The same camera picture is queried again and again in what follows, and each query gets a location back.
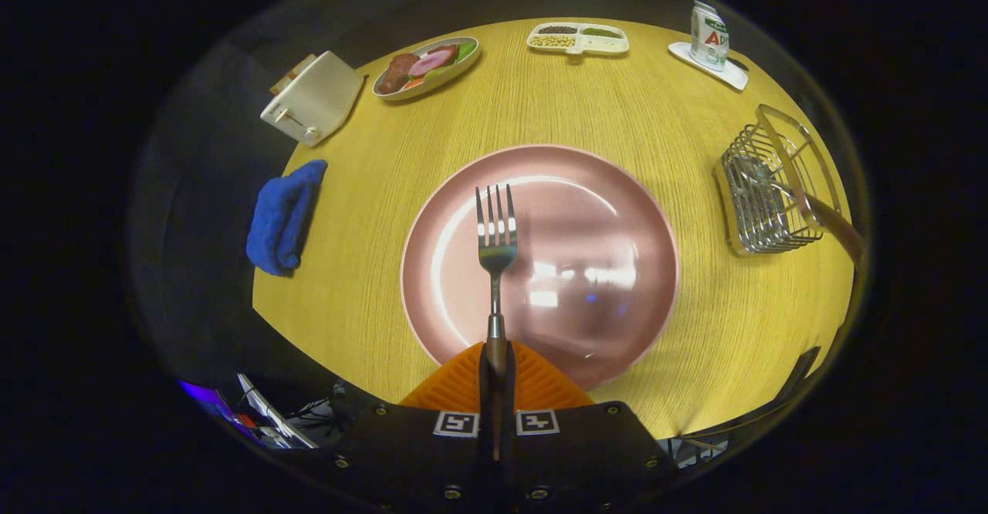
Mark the white divided dish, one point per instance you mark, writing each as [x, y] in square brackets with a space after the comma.
[594, 45]

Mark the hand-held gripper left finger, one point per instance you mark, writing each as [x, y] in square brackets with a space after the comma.
[486, 398]

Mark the white toaster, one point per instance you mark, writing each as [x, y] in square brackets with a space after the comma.
[312, 105]

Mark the white drink bottle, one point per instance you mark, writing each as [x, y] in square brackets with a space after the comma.
[708, 39]

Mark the grey oval food dish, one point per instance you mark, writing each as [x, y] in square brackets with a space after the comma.
[440, 82]

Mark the brown meat patty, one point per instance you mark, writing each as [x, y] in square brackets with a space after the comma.
[396, 74]

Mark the pile of yellow beans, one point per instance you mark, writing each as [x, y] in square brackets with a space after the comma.
[553, 41]

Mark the blue cloth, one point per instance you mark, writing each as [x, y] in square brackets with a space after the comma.
[282, 221]

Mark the pile of green beans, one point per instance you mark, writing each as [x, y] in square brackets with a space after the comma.
[597, 33]

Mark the brown toast slice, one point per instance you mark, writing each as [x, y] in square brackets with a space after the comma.
[297, 70]

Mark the pile of dark red beans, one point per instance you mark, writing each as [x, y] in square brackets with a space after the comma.
[557, 30]

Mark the pink ham slice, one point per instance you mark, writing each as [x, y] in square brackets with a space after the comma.
[432, 61]

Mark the pink plate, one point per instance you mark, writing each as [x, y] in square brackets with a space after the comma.
[587, 213]

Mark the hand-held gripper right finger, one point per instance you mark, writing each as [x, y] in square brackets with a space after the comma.
[508, 398]

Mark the green lettuce leaf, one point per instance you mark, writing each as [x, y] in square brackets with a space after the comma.
[466, 50]

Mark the white square coaster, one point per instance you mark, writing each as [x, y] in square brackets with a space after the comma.
[729, 79]

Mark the black bar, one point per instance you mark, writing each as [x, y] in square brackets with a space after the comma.
[799, 375]

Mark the white flat panel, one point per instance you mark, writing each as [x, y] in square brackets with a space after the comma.
[270, 414]

